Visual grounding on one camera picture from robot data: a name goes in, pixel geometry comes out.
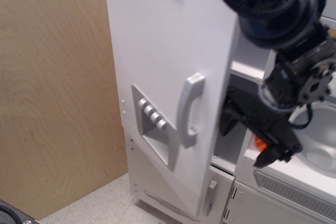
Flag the black device corner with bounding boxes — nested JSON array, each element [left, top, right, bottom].
[[1, 200, 40, 224]]

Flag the silver fridge door handle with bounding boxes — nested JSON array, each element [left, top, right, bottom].
[[176, 72, 205, 148]]

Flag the silver freezer door handle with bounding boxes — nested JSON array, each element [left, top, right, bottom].
[[202, 180, 217, 216]]

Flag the white toy fridge door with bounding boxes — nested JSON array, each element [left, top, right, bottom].
[[107, 0, 236, 216]]

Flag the brass lower cabinet hinge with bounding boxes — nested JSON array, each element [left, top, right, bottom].
[[223, 209, 230, 220]]

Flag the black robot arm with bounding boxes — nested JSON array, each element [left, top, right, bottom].
[[220, 0, 335, 168]]

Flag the orange salmon sushi toy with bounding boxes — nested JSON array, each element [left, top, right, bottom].
[[254, 135, 268, 152]]

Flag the brass cabinet hinge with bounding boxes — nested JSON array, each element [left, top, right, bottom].
[[223, 209, 230, 220], [230, 187, 237, 199]]

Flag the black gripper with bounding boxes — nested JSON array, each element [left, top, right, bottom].
[[219, 86, 302, 167]]

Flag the white lower freezer door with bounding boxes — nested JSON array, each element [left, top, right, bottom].
[[125, 134, 235, 224]]

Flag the grey oven vent panel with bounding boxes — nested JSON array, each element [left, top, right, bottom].
[[253, 170, 335, 222]]

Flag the silver ice dispenser panel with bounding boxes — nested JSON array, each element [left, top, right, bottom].
[[131, 85, 180, 171]]

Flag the silver toy sink basin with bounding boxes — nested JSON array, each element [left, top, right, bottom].
[[295, 101, 335, 178]]

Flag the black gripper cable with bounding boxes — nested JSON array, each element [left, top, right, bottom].
[[288, 103, 313, 130]]

